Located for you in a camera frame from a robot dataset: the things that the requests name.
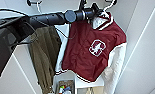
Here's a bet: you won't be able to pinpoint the maroon varsity jacket white sleeves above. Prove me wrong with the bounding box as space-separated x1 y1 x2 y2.
55 13 128 94

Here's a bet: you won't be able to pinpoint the black wardrobe hook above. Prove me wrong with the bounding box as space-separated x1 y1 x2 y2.
110 0 119 5
26 0 44 6

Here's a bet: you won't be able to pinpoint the white wardrobe body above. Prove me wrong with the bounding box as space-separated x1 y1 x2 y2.
12 0 141 94

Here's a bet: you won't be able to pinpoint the olive green jacket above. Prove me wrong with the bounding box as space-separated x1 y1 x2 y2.
27 26 63 94

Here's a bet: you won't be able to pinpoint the white inner cabinet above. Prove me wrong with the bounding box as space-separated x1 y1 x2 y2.
52 71 108 94

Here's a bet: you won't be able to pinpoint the grey drawer basket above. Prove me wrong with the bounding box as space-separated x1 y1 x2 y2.
84 87 101 94

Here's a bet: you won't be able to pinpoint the small bottle blue label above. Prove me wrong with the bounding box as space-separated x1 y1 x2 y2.
58 85 66 94

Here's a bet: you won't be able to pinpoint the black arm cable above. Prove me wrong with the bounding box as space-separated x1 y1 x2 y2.
0 7 29 18
55 27 75 40

